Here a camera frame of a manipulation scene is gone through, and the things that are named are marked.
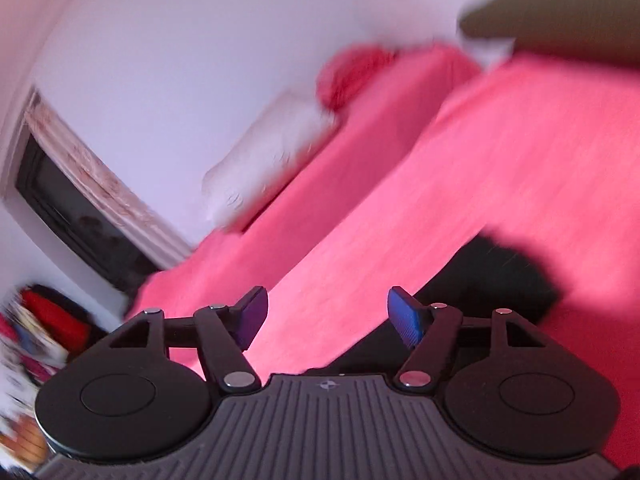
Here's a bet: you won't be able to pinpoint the brown cushion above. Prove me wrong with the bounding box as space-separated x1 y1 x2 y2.
458 0 639 67

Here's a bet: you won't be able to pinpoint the pink floral curtain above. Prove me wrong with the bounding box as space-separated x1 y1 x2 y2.
23 89 193 269

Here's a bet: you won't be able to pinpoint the dark window frame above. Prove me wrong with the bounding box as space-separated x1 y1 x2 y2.
15 136 160 297

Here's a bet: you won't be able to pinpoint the far pink bed cover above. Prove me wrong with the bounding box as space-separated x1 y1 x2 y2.
131 44 480 318

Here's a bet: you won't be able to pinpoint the hanging clothes on rack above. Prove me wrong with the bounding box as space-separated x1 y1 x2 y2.
1 284 106 471

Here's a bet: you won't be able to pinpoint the near pink bed blanket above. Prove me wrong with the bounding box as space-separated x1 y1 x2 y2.
246 55 639 466

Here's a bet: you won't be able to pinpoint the black knit pants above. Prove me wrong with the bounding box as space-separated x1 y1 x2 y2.
306 233 563 377

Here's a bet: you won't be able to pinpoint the folded red blanket stack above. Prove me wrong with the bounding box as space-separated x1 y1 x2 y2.
316 44 397 112

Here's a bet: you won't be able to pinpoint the folded pale pink quilt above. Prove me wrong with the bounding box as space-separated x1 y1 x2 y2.
202 92 340 232

